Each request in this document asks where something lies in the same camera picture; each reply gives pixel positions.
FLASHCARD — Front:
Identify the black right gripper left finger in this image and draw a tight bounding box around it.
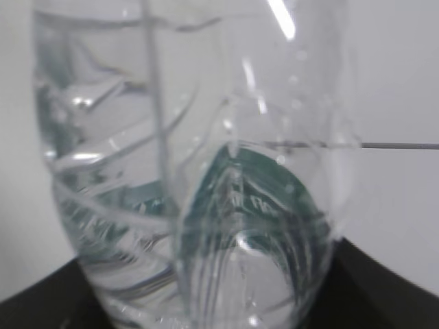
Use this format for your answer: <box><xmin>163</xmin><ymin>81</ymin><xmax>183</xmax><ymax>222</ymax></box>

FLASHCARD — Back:
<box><xmin>1</xmin><ymin>259</ymin><xmax>113</xmax><ymax>329</ymax></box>

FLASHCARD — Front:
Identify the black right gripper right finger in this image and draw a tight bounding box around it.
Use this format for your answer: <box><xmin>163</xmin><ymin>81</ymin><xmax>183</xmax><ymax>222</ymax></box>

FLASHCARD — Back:
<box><xmin>302</xmin><ymin>239</ymin><xmax>438</xmax><ymax>329</ymax></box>

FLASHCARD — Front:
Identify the clear green-label water bottle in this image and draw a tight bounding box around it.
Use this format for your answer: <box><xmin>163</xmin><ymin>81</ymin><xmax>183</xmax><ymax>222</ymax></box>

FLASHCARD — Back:
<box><xmin>32</xmin><ymin>1</ymin><xmax>358</xmax><ymax>328</ymax></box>

